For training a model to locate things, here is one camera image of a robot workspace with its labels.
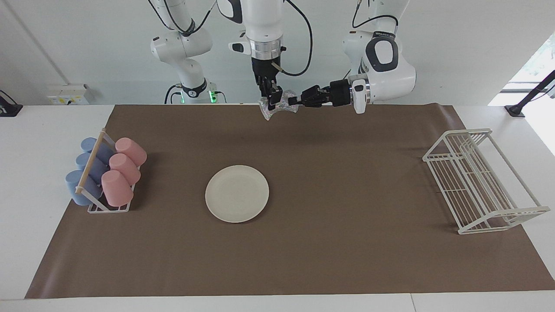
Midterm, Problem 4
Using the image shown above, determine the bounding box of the silver mesh sponge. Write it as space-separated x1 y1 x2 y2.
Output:
259 89 300 121

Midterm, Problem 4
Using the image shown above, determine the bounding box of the cream round plate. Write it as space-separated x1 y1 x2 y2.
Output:
205 165 270 224

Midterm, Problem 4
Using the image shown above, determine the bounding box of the brown table mat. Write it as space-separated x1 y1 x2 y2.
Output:
25 104 555 299

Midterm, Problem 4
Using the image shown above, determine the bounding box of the pink plastic cup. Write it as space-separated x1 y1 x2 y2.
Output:
109 153 142 185
101 170 134 207
115 137 147 167

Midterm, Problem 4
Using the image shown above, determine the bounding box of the blue plastic cup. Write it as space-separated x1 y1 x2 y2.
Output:
76 153 109 182
65 170 103 206
81 137 114 163

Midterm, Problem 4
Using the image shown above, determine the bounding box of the white cup holder rack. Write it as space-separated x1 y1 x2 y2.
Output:
75 128 140 214

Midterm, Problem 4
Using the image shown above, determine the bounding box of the black table clamp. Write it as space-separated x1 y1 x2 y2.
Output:
0 90 23 117

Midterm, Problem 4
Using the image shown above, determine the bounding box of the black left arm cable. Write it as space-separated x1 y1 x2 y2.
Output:
352 0 399 31

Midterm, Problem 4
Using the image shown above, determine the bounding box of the black right base cable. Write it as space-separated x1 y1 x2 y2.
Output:
164 84 183 104

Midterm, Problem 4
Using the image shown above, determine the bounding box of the white wall socket box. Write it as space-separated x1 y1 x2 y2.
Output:
46 84 90 105

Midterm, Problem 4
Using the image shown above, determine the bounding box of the white wire dish rack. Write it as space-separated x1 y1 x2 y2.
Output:
423 128 551 235

